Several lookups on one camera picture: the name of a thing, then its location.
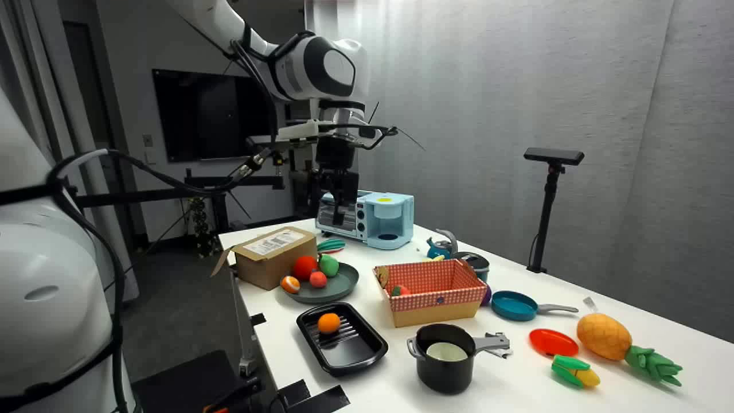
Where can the black flat strip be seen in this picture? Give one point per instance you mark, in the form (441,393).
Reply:
(289,393)
(323,400)

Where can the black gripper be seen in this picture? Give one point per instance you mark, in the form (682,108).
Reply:
(337,181)

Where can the brown cardboard shipping box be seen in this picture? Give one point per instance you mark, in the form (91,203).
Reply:
(271,255)

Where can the black plastic tray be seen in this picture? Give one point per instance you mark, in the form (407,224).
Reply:
(352,348)

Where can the green sponge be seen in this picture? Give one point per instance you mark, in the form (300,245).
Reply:
(330,245)

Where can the black wall monitor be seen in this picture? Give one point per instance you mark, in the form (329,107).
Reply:
(206,115)

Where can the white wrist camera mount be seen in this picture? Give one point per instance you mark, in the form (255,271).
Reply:
(305,134)

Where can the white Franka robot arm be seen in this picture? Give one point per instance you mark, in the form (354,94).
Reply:
(322,71)

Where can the orange toy fruit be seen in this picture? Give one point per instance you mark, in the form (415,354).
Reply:
(329,322)

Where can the blue toy frying pan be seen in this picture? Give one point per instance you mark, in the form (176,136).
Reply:
(517,306)

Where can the red orange toy plate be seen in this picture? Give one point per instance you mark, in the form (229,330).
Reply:
(554,342)

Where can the teal pot with dark lid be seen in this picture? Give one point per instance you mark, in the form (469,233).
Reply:
(478,264)

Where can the toy corn cob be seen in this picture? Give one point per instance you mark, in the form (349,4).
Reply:
(574,373)

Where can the red checkered cardboard box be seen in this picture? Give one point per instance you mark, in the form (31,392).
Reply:
(431,295)

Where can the light blue toy toaster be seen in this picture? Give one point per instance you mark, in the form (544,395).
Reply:
(386,219)

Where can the purple toy eggplant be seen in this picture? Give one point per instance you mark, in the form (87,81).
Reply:
(487,295)

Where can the toy pineapple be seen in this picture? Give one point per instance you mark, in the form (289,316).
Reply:
(604,336)

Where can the small red toy fruit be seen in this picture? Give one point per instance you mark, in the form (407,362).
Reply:
(316,278)

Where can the green toy fruit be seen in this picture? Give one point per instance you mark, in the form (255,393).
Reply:
(329,264)

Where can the grey green round plate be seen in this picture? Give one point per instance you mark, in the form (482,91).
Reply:
(334,289)

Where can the orange toy peach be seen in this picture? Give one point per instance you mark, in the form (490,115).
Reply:
(289,286)

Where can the red toy tomato with leaf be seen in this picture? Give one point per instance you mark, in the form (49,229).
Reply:
(398,290)

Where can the teal toy kettle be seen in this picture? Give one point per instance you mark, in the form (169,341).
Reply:
(441,247)

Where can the black metal rack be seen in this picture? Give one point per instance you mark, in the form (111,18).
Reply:
(229,188)

